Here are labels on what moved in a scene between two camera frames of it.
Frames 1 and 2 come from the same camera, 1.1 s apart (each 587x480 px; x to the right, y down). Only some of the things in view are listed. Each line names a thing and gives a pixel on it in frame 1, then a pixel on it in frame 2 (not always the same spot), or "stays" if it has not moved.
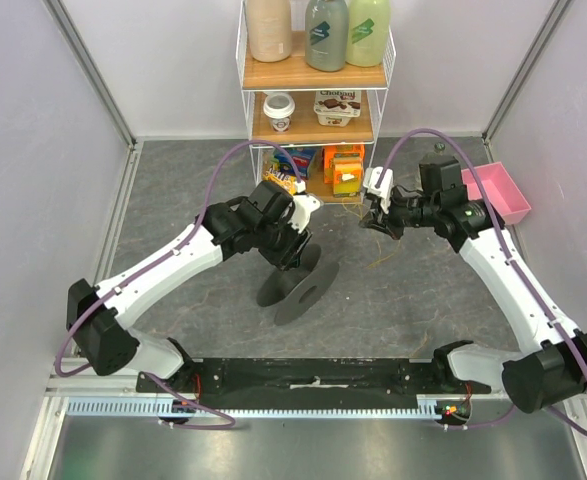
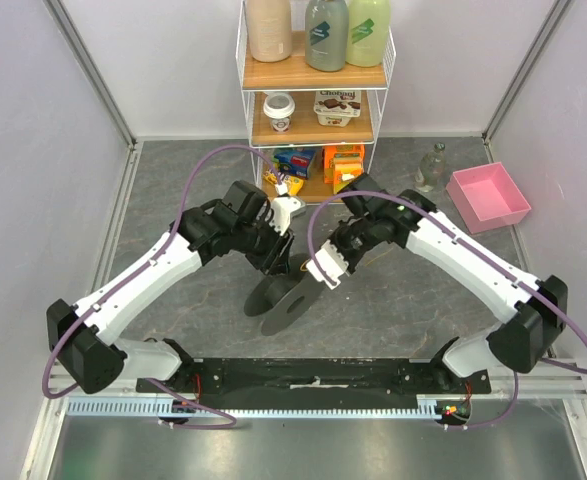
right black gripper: (386, 216) to (343, 250)
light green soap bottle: (367, 25) stays
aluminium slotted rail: (165, 407) stays
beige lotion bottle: (270, 29) stays
